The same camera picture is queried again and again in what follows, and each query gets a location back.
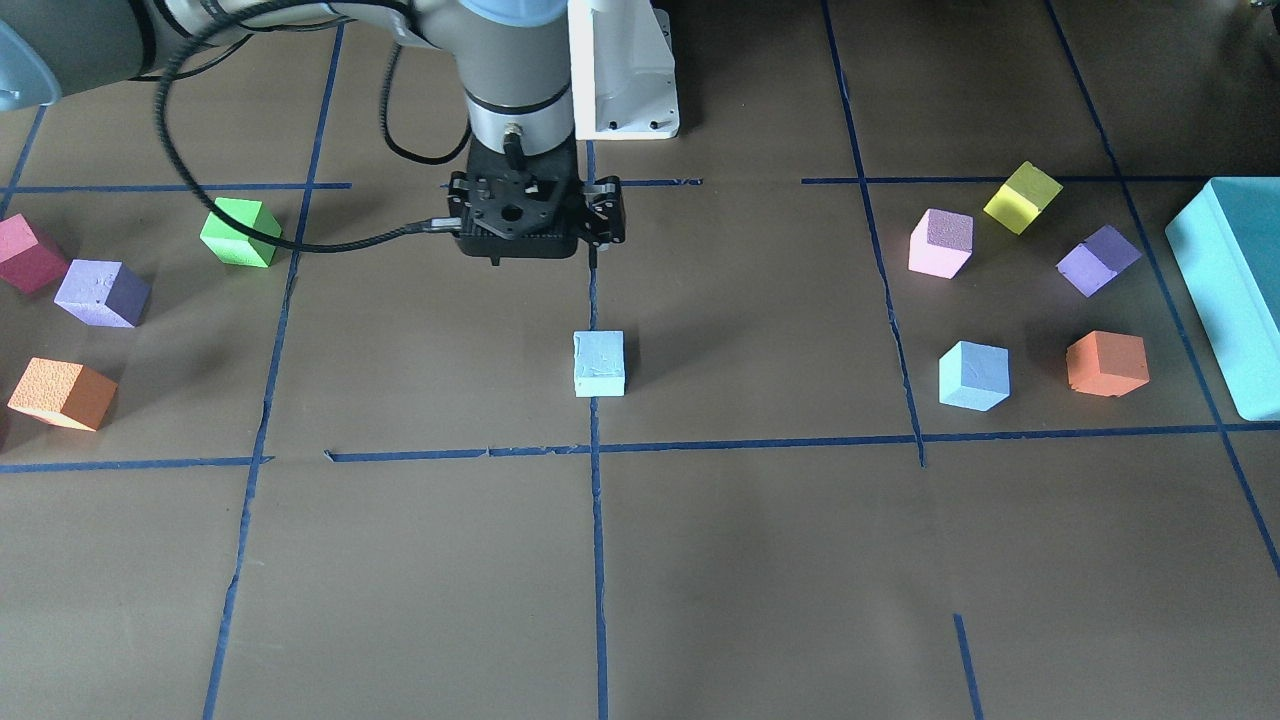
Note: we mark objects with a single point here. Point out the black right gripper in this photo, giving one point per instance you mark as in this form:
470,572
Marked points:
606,212

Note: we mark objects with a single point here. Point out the light blue foam block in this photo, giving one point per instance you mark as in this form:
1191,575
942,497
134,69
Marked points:
599,366

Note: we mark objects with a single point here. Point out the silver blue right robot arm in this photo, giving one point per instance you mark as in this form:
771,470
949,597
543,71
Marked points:
513,59

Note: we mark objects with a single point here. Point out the green foam block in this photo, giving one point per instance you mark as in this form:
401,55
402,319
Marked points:
235,247

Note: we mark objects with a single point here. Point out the pink foam block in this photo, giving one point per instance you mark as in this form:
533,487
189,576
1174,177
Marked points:
941,243

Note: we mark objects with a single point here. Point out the purple foam block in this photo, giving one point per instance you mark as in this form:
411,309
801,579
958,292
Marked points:
103,293
1099,259

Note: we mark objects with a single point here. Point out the yellow foam block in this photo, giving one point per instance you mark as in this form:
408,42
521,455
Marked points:
1022,198

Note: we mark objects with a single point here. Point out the orange foam block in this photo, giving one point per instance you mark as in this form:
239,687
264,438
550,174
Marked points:
66,395
1107,364

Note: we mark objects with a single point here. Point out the red foam block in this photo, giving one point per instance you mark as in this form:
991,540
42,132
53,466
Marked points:
30,261

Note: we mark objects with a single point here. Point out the cyan plastic bin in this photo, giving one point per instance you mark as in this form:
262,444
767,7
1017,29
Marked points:
1226,243

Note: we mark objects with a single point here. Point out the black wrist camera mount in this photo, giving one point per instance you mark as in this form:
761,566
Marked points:
513,215

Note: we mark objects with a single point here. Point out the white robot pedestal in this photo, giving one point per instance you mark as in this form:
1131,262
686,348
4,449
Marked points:
623,71

